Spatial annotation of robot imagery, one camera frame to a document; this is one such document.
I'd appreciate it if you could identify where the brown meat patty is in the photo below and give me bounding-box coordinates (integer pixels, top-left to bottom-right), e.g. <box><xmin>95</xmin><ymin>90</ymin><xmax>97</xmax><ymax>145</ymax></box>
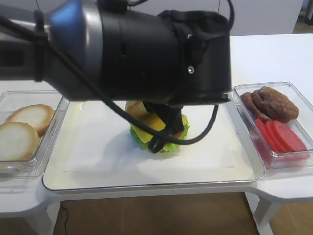
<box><xmin>252</xmin><ymin>86</ymin><xmax>299</xmax><ymax>123</ymax></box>
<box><xmin>240</xmin><ymin>92</ymin><xmax>271</xmax><ymax>123</ymax></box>

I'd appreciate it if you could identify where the rear red tomato slice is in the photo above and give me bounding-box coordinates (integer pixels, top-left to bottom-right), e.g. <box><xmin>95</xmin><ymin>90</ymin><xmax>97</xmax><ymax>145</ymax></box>
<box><xmin>255</xmin><ymin>118</ymin><xmax>278</xmax><ymax>153</ymax></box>

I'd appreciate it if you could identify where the yellow cheese slice on burger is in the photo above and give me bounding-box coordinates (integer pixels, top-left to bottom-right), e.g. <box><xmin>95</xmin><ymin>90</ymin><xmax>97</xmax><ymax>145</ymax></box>
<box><xmin>126</xmin><ymin>100</ymin><xmax>166</xmax><ymax>144</ymax></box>

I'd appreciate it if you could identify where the rear bun half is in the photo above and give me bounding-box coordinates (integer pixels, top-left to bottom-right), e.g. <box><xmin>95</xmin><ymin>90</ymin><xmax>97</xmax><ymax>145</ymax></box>
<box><xmin>5</xmin><ymin>104</ymin><xmax>54</xmax><ymax>137</ymax></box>

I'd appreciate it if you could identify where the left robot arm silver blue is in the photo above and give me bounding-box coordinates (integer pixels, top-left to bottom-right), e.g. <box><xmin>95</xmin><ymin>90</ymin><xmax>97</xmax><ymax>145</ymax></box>
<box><xmin>0</xmin><ymin>0</ymin><xmax>235</xmax><ymax>135</ymax></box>

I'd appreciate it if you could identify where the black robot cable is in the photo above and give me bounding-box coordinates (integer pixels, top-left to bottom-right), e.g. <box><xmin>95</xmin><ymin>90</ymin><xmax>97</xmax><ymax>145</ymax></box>
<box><xmin>0</xmin><ymin>0</ymin><xmax>235</xmax><ymax>155</ymax></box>

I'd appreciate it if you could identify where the rear brown meat patty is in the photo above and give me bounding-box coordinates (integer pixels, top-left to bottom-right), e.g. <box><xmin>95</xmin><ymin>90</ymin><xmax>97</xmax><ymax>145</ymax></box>
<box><xmin>240</xmin><ymin>92</ymin><xmax>271</xmax><ymax>123</ymax></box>

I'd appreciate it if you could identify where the white rectangular serving tray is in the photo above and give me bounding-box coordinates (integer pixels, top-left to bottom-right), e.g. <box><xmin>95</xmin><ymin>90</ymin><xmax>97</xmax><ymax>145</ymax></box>
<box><xmin>43</xmin><ymin>101</ymin><xmax>265</xmax><ymax>191</ymax></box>

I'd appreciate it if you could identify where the middle red tomato slice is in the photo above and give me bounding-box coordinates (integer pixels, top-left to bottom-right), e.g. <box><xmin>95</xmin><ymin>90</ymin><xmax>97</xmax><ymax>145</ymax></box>
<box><xmin>265</xmin><ymin>121</ymin><xmax>286</xmax><ymax>153</ymax></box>

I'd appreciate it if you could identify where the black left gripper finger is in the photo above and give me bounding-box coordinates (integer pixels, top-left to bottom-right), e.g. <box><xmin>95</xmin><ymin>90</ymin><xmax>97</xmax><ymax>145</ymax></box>
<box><xmin>143</xmin><ymin>101</ymin><xmax>184</xmax><ymax>134</ymax></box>

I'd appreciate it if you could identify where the green lettuce leaf on burger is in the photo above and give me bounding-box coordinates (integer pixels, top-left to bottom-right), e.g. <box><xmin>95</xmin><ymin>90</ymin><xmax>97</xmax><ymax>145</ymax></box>
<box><xmin>129</xmin><ymin>114</ymin><xmax>191</xmax><ymax>154</ymax></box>

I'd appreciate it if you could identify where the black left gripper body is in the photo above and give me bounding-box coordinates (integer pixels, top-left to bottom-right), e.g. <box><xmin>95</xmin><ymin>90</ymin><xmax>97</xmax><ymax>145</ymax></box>
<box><xmin>99</xmin><ymin>10</ymin><xmax>231</xmax><ymax>106</ymax></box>

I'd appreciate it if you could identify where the clear patty and tomato container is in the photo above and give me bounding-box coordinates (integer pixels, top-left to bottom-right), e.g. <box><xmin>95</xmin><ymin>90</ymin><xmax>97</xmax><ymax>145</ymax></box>
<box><xmin>233</xmin><ymin>82</ymin><xmax>313</xmax><ymax>169</ymax></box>

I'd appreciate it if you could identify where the bun half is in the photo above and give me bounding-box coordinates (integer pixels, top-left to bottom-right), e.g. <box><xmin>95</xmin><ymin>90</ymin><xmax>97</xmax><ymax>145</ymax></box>
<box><xmin>0</xmin><ymin>122</ymin><xmax>40</xmax><ymax>161</ymax></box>
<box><xmin>5</xmin><ymin>104</ymin><xmax>54</xmax><ymax>137</ymax></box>

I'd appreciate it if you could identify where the red tomato slice on burger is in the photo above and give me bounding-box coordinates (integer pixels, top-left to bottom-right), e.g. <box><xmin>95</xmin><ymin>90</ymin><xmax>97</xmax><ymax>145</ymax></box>
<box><xmin>171</xmin><ymin>132</ymin><xmax>182</xmax><ymax>139</ymax></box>

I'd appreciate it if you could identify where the front brown meat patty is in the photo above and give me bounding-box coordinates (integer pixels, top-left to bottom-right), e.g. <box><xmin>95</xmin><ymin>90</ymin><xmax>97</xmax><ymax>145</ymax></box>
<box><xmin>252</xmin><ymin>86</ymin><xmax>299</xmax><ymax>123</ymax></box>

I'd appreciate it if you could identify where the right front bun half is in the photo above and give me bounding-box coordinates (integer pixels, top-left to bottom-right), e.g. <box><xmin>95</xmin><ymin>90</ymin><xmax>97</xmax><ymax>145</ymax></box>
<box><xmin>0</xmin><ymin>122</ymin><xmax>40</xmax><ymax>161</ymax></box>

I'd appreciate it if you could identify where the front red tomato slice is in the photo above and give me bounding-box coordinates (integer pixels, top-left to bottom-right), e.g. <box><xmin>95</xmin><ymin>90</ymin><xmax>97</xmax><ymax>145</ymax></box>
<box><xmin>271</xmin><ymin>120</ymin><xmax>307</xmax><ymax>151</ymax></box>

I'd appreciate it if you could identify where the clear bun container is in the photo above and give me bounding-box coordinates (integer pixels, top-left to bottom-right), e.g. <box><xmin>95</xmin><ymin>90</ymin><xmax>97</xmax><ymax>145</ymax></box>
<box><xmin>0</xmin><ymin>90</ymin><xmax>68</xmax><ymax>178</ymax></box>

